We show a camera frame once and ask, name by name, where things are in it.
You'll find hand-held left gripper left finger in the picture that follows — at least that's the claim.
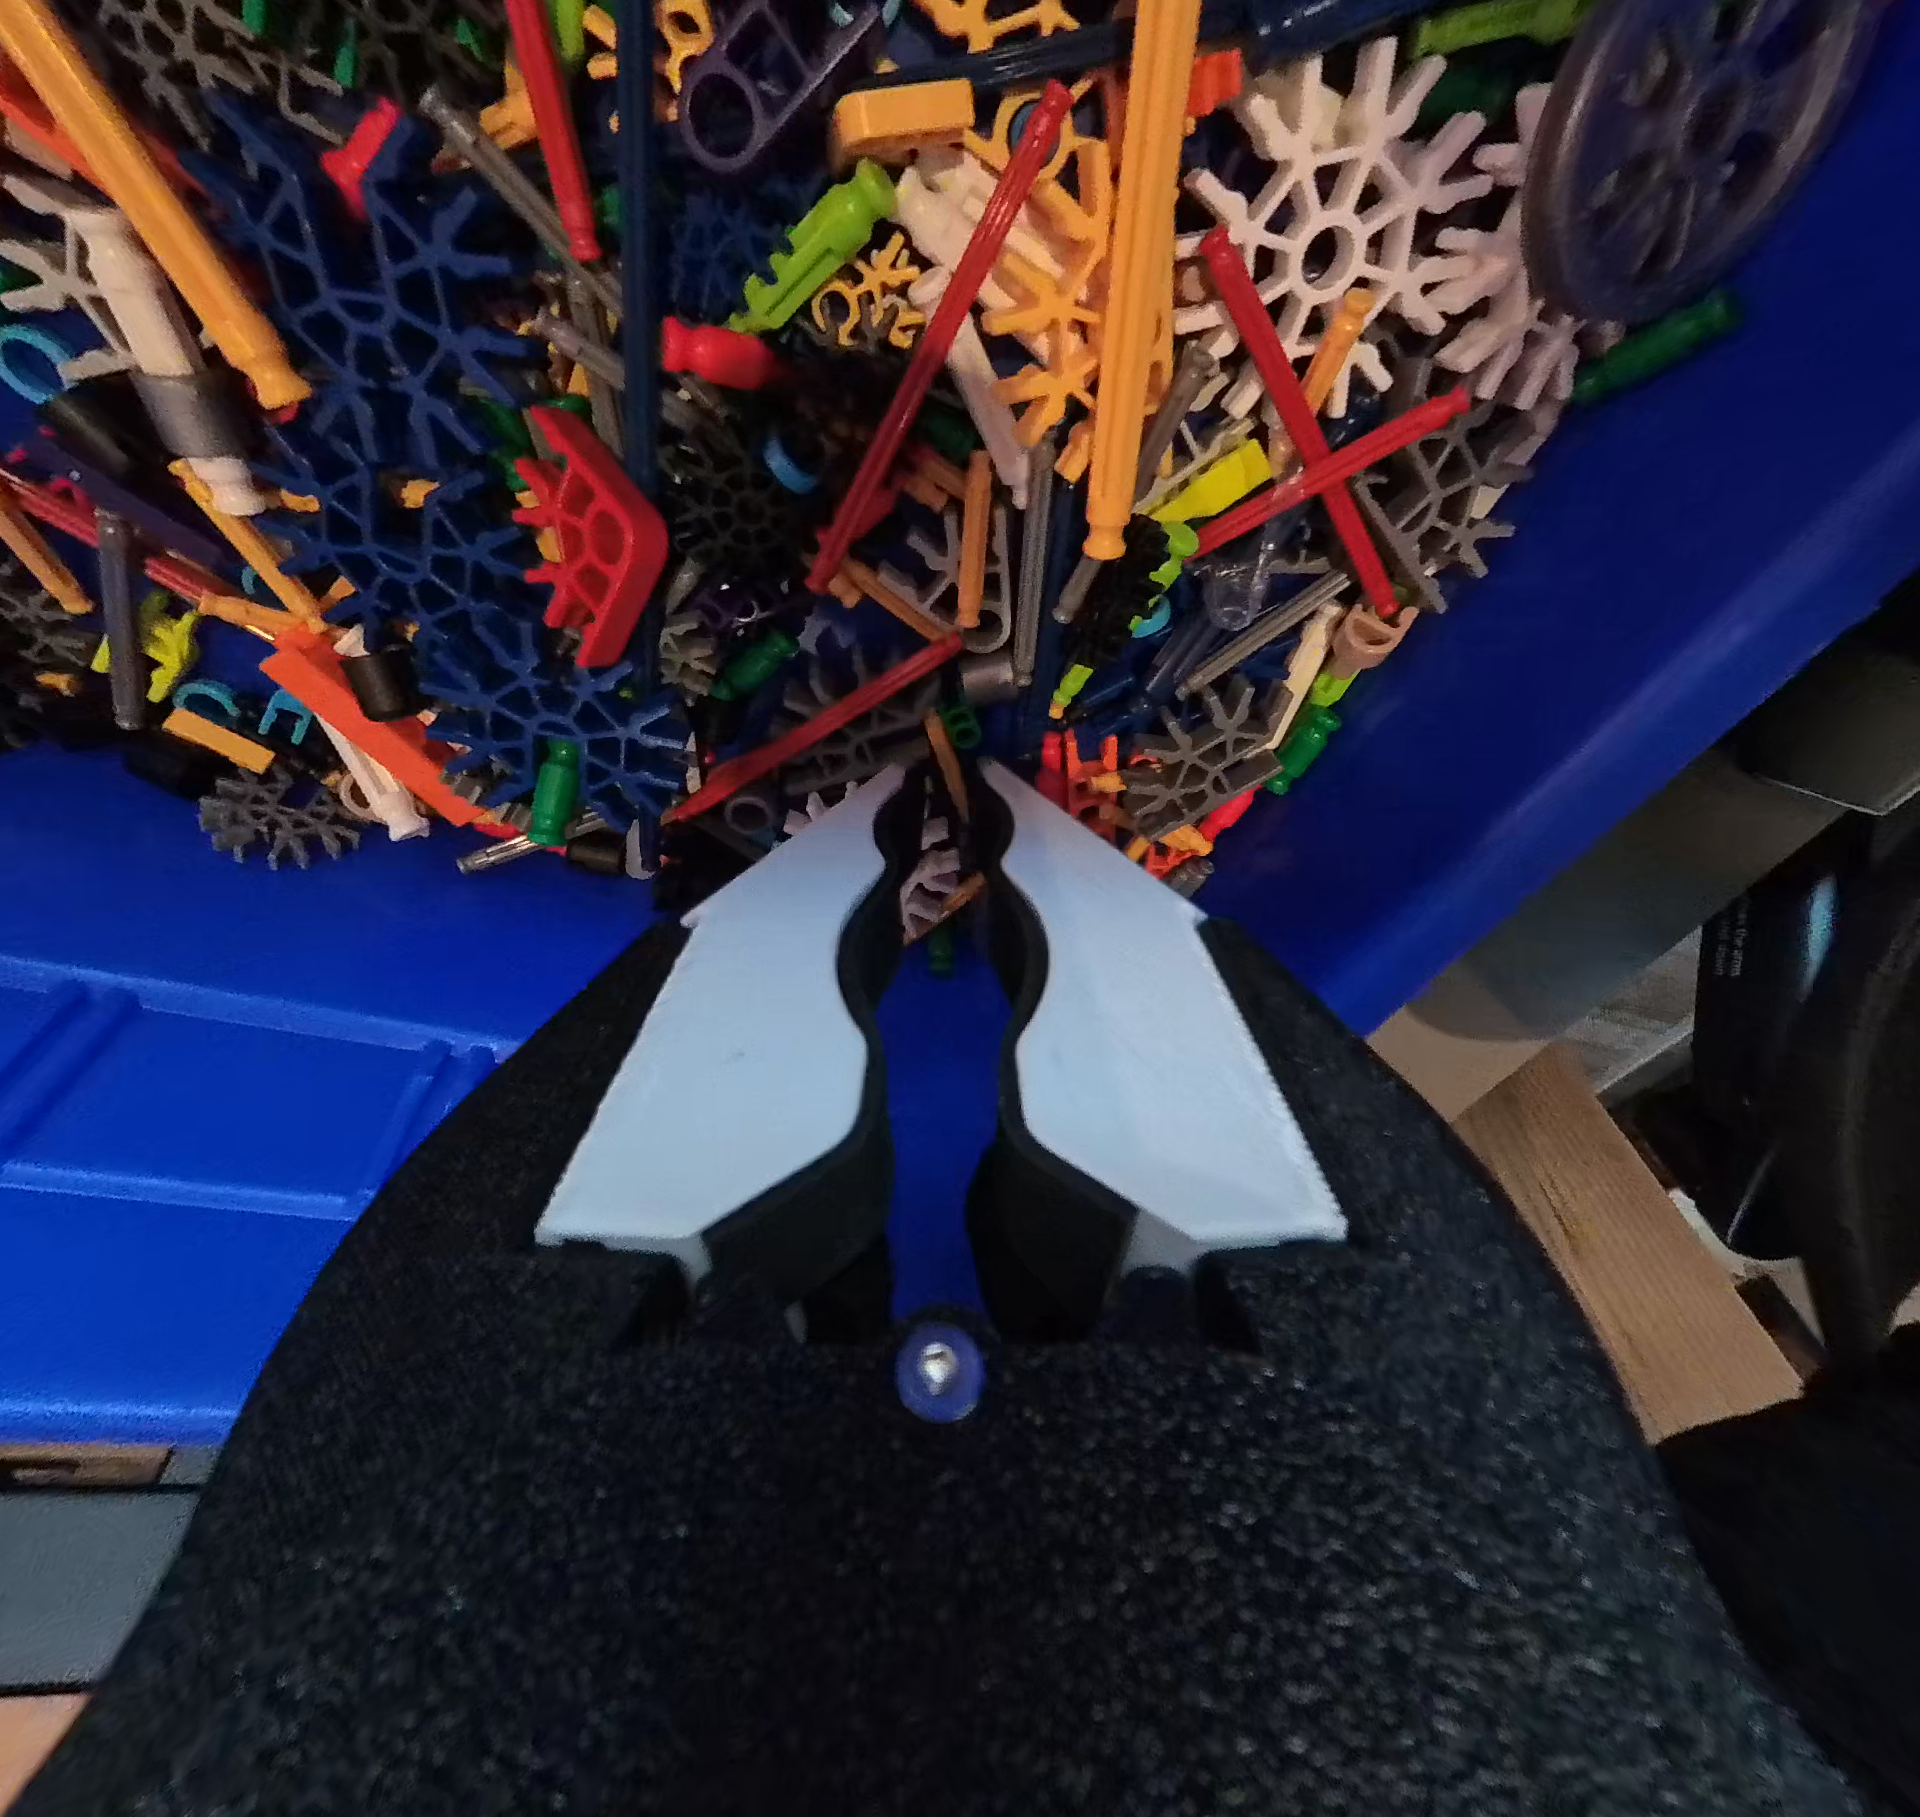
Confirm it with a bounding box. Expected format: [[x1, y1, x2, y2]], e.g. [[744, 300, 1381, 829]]
[[532, 758, 910, 1294]]

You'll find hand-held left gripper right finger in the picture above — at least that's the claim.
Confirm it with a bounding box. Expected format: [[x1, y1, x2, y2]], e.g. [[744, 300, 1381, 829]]
[[974, 758, 1353, 1271]]

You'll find blue bin with square tag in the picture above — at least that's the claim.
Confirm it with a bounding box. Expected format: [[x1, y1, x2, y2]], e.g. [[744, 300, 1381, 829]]
[[0, 0, 1920, 1451]]

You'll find pile of colourful construction pieces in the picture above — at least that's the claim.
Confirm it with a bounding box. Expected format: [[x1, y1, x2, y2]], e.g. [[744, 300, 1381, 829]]
[[0, 0, 1879, 918]]

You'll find grey table leg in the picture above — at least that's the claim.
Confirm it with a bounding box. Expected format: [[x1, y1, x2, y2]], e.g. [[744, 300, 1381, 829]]
[[1411, 736, 1893, 1047]]

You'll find light wooden beam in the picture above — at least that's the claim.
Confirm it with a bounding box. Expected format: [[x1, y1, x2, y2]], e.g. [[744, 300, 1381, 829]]
[[1373, 1006, 1810, 1444]]

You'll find black office chair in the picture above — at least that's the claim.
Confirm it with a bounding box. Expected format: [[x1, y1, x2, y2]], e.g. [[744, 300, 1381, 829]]
[[1686, 736, 1920, 1368]]

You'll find dark grey wheel hub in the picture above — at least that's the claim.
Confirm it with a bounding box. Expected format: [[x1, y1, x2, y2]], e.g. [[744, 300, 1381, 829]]
[[1522, 0, 1885, 326]]

